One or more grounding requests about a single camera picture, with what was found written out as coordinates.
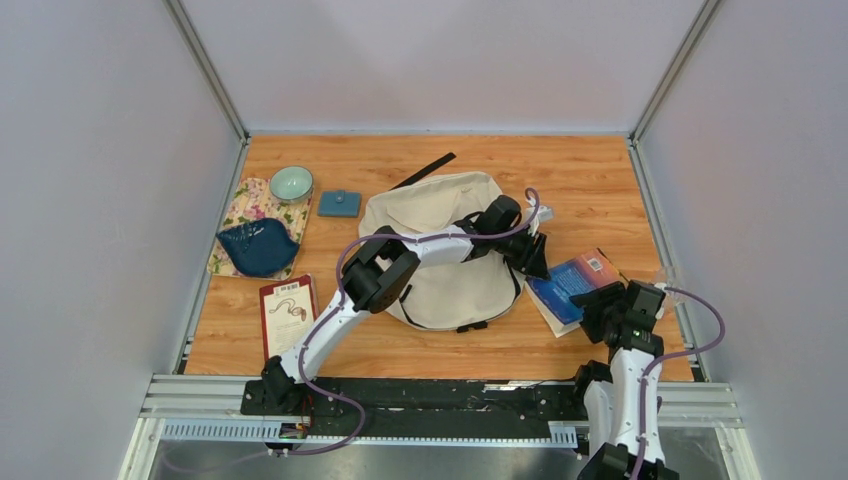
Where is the pale green ceramic bowl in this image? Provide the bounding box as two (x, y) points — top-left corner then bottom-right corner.
(269, 165), (314, 204)

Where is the dark blue leaf dish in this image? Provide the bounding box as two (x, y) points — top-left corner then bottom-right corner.
(216, 218), (300, 277)

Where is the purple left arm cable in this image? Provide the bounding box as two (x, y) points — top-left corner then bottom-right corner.
(264, 187), (542, 458)

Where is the floral cloth placemat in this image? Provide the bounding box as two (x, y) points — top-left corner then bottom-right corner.
(207, 178), (312, 280)

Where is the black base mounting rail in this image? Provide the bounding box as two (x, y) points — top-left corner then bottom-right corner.
(240, 377), (589, 450)

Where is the blue cover book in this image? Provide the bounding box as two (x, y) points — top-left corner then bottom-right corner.
(525, 248), (625, 338)

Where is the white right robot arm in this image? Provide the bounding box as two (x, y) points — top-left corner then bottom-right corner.
(570, 280), (680, 479)

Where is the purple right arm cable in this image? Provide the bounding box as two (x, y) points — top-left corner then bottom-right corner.
(625, 286), (727, 480)

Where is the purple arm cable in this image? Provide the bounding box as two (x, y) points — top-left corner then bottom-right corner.
(264, 187), (542, 458)
(625, 286), (727, 480)

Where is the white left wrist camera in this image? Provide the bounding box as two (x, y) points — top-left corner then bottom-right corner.
(525, 205), (554, 234)

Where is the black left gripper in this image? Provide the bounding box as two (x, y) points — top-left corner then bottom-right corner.
(494, 229), (554, 287)

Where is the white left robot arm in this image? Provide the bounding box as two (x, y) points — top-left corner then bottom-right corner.
(240, 187), (550, 415)

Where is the small blue wallet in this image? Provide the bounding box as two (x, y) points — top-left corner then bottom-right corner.
(318, 190), (362, 218)

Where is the clear plastic cup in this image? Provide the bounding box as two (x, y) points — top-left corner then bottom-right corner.
(650, 266), (690, 312)

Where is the beige canvas backpack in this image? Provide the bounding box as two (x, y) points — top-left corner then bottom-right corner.
(359, 153), (526, 332)

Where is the red bordered book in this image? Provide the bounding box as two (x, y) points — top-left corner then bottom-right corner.
(259, 274), (319, 360)

